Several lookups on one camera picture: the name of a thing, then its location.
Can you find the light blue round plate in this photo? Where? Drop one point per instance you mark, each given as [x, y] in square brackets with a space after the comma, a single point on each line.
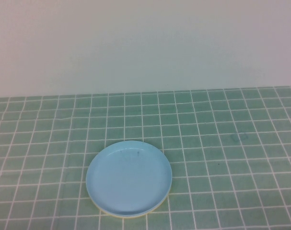
[128, 177]

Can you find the yellow round plate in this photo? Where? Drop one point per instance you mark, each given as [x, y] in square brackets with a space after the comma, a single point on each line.
[135, 215]

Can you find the green checkered tablecloth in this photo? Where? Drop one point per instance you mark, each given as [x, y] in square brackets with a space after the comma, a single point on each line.
[207, 119]

